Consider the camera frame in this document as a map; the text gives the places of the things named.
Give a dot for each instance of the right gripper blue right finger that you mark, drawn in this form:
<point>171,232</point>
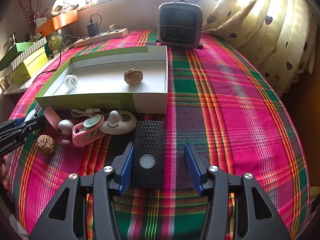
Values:
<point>197,167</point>

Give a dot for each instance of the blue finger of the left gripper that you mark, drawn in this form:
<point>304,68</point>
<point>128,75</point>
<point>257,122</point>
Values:
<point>18,122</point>

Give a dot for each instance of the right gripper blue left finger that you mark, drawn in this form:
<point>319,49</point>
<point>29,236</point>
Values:
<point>124,169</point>

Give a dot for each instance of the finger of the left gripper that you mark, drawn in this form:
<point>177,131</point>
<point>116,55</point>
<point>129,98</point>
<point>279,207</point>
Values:
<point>34,124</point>

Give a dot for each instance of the black remote with round button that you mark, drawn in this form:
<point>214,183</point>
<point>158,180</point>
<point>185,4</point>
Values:
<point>147,162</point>

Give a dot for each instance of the person's hand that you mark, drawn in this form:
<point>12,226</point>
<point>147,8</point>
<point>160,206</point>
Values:
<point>5,177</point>

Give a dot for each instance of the pink oblong case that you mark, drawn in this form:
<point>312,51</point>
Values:
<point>52,117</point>

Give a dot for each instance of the walnut on cloth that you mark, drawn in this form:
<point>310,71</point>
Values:
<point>45,145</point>

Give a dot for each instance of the white mushroom shaped lamp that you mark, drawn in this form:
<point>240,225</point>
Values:
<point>66,126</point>

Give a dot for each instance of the white smiley face toy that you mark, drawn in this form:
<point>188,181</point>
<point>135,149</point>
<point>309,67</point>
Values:
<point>118,122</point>

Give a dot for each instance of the pink clip with green disc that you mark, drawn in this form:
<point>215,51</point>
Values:
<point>88,131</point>

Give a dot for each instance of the small white round cap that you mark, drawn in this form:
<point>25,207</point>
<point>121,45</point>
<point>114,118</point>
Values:
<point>71,81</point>

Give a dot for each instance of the yellow green shoe box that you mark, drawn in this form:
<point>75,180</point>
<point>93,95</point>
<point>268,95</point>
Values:
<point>29,66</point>

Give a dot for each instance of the green white cardboard box tray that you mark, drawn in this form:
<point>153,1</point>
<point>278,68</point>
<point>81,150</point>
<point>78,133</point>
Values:
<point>101,82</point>

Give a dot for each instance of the green open box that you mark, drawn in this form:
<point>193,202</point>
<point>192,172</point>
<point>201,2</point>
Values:
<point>13,52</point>

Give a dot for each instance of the striped white box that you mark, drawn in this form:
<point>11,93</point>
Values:
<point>37,45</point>

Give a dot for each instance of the green yellow figurine jar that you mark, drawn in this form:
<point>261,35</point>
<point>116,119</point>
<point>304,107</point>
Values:
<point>54,41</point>

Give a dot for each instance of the walnut inside box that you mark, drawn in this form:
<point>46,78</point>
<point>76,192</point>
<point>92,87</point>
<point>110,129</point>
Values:
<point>133,76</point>

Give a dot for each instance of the orange tray shelf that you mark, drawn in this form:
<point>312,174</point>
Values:
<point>57,22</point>

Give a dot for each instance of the beige power strip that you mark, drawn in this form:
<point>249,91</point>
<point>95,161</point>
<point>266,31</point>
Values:
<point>119,33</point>

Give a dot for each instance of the red berry branch decoration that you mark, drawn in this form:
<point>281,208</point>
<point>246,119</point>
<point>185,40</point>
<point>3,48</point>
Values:
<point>30,9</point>

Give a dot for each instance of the small plug on strip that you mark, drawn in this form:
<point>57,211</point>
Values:
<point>113,27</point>

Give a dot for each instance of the beige desktop fan heater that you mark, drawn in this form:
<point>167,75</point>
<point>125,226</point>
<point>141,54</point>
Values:
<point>179,24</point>

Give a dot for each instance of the cream heart pattern curtain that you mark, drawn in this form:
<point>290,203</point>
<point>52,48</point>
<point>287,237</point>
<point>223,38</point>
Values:
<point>277,36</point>

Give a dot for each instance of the black charger with cable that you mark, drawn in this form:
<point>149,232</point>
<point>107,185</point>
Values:
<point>92,29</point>

